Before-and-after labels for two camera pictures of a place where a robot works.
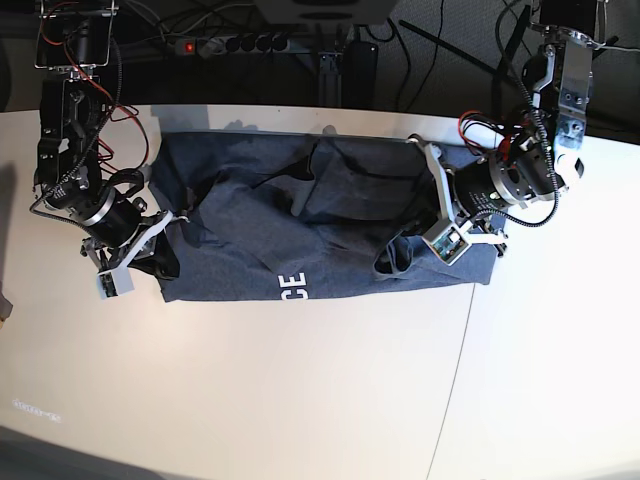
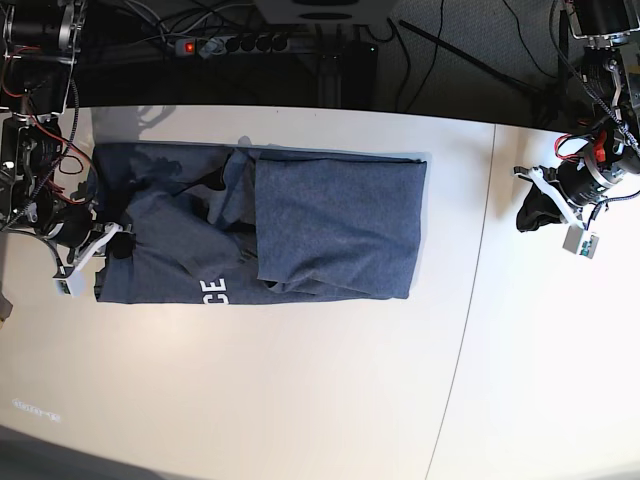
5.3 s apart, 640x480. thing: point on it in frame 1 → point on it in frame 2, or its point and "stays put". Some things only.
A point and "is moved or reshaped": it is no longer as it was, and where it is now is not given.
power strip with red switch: x=233 y=43 stays put
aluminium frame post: x=330 y=70 stays put
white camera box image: x=447 y=242 → x=580 y=242
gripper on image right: x=497 y=183 → x=600 y=167
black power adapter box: x=360 y=74 stays put
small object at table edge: x=5 y=307 stays put
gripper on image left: x=114 y=229 → x=71 y=227
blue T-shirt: x=258 y=215 is moved or reshaped
